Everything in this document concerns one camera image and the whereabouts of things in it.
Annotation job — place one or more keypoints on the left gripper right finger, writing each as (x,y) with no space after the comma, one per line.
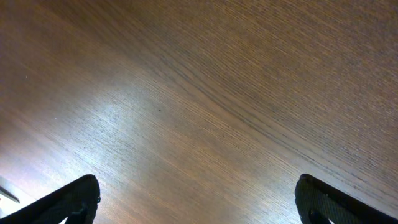
(318,202)

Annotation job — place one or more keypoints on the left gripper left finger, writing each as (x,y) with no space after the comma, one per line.
(75,203)

